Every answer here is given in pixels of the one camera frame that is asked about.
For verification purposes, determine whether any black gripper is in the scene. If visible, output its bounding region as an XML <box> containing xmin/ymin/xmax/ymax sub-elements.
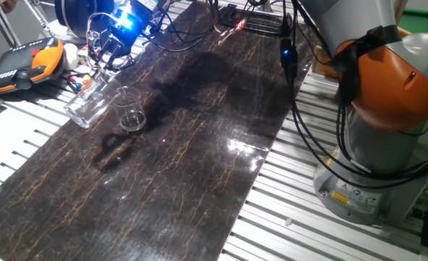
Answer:
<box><xmin>89</xmin><ymin>10</ymin><xmax>146</xmax><ymax>73</ymax></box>

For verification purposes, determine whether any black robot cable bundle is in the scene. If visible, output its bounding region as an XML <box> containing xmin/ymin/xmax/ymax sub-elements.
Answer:
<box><xmin>279</xmin><ymin>0</ymin><xmax>428</xmax><ymax>189</ymax></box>

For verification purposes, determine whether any orange black teach pendant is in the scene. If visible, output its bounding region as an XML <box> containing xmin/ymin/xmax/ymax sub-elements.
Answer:
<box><xmin>0</xmin><ymin>36</ymin><xmax>65</xmax><ymax>96</ymax></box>

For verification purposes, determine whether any bare person hand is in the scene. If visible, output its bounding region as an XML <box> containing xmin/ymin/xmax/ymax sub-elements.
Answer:
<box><xmin>0</xmin><ymin>0</ymin><xmax>18</xmax><ymax>14</ymax></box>

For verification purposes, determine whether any black adapter with blue light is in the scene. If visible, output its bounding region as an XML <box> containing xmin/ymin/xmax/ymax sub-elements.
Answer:
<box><xmin>279</xmin><ymin>36</ymin><xmax>299</xmax><ymax>79</ymax></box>

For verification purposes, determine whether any colourful puzzle cube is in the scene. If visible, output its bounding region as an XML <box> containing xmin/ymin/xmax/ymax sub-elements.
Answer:
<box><xmin>76</xmin><ymin>45</ymin><xmax>99</xmax><ymax>68</ymax></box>

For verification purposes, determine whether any aluminium frame post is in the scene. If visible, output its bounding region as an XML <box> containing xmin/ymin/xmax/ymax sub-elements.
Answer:
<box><xmin>0</xmin><ymin>0</ymin><xmax>22</xmax><ymax>48</ymax></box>

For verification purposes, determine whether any black flat stand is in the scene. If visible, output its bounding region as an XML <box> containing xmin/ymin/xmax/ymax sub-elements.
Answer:
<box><xmin>217</xmin><ymin>3</ymin><xmax>286</xmax><ymax>36</ymax></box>

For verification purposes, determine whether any clear glass beaker cup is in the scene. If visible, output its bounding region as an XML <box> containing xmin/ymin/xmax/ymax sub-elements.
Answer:
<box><xmin>111</xmin><ymin>86</ymin><xmax>147</xmax><ymax>133</ymax></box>

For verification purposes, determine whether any small circuit board red light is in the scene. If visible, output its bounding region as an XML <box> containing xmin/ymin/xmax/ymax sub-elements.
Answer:
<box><xmin>218</xmin><ymin>20</ymin><xmax>247</xmax><ymax>47</ymax></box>

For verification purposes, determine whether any clear glass cup with handle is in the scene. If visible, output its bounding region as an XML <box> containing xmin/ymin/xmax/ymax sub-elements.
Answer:
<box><xmin>63</xmin><ymin>70</ymin><xmax>123</xmax><ymax>130</ymax></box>

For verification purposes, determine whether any white round object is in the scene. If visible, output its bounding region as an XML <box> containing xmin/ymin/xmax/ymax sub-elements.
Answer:
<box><xmin>62</xmin><ymin>42</ymin><xmax>80</xmax><ymax>71</ymax></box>

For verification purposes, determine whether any green felt toy table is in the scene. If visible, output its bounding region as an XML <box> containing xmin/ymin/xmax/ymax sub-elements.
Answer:
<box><xmin>397</xmin><ymin>9</ymin><xmax>428</xmax><ymax>36</ymax></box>

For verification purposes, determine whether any triangle rack of coloured balls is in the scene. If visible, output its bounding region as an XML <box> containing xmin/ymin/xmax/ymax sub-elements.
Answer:
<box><xmin>68</xmin><ymin>74</ymin><xmax>91</xmax><ymax>91</ymax></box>

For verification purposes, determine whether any dark marble pattern mat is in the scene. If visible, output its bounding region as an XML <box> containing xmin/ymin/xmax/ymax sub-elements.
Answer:
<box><xmin>0</xmin><ymin>0</ymin><xmax>315</xmax><ymax>261</ymax></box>

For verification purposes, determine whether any black filament spool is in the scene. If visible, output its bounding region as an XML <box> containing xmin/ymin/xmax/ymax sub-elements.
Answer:
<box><xmin>54</xmin><ymin>0</ymin><xmax>115</xmax><ymax>40</ymax></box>

